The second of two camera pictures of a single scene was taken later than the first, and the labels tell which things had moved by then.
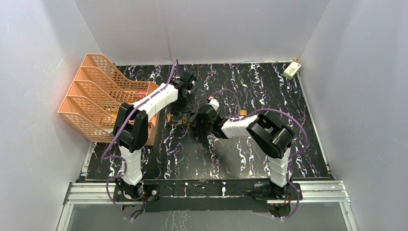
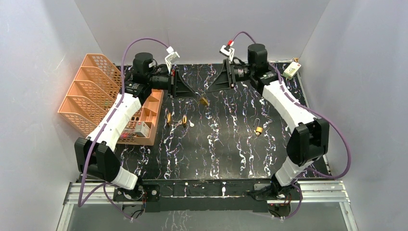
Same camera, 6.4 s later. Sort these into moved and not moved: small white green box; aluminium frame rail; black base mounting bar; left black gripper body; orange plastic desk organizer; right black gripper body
Moved: left black gripper body; right black gripper body
Not moved: aluminium frame rail; orange plastic desk organizer; black base mounting bar; small white green box
